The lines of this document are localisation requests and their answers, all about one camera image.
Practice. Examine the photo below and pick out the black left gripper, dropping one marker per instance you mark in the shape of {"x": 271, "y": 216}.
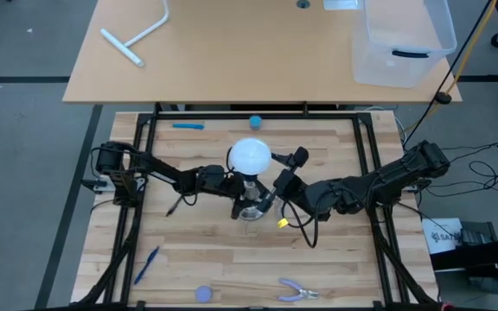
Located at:
{"x": 218, "y": 179}

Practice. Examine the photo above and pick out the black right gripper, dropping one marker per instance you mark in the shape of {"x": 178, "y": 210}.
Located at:
{"x": 290, "y": 185}

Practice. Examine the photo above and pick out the silver metal lamp base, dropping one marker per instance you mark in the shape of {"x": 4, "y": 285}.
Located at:
{"x": 252, "y": 212}

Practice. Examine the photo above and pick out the white globe lightbulb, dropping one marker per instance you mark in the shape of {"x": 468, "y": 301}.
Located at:
{"x": 250, "y": 155}

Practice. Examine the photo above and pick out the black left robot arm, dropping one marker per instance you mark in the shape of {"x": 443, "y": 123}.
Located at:
{"x": 167, "y": 173}

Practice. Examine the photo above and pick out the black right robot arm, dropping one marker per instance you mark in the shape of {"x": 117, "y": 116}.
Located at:
{"x": 383, "y": 177}

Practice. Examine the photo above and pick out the black marker pen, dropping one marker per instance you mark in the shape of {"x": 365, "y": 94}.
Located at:
{"x": 174, "y": 206}

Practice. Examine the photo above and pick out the blue marker pen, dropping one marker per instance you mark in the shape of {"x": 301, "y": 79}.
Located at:
{"x": 188, "y": 126}

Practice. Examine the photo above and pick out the purple round disc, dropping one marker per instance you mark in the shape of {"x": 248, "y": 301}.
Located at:
{"x": 203, "y": 293}

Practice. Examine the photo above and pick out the blue ballpoint pen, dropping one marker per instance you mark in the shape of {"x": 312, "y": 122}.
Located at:
{"x": 147, "y": 264}

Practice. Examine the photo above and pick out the tan wooden back table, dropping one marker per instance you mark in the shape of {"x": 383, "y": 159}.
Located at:
{"x": 231, "y": 56}

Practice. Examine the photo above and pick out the clear plastic storage bin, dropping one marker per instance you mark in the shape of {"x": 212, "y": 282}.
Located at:
{"x": 400, "y": 73}

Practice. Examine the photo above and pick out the white printed paper sheet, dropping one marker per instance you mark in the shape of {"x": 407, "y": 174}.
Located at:
{"x": 441, "y": 235}

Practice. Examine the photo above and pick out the grey table grommet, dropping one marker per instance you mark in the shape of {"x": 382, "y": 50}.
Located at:
{"x": 303, "y": 3}

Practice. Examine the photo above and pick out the silver flat plate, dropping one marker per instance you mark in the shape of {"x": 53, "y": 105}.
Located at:
{"x": 340, "y": 4}

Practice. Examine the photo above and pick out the white bent tube stand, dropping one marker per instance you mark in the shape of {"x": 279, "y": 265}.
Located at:
{"x": 121, "y": 48}

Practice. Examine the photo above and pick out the black equipment cart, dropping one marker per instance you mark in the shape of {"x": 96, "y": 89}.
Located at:
{"x": 482, "y": 259}

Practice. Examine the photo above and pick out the black metal table frame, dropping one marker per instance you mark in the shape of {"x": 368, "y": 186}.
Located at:
{"x": 231, "y": 116}

